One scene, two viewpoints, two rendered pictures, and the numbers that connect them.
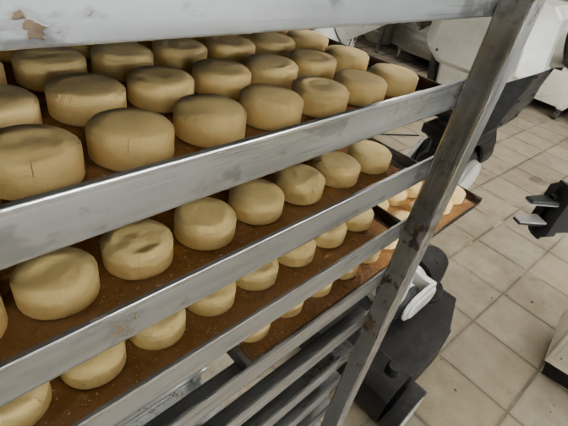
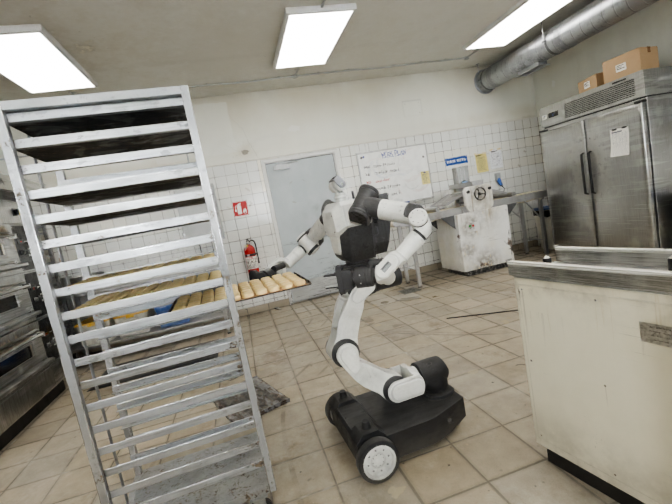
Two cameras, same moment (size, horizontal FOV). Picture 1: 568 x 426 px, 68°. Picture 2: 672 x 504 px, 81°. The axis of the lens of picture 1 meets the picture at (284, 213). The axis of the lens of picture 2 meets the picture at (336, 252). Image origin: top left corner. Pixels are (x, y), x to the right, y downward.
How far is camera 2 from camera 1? 1.56 m
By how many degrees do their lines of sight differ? 43
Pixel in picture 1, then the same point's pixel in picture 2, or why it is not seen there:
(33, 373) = (104, 283)
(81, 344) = (111, 281)
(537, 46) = (337, 218)
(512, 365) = (519, 454)
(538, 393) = (532, 473)
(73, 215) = (108, 257)
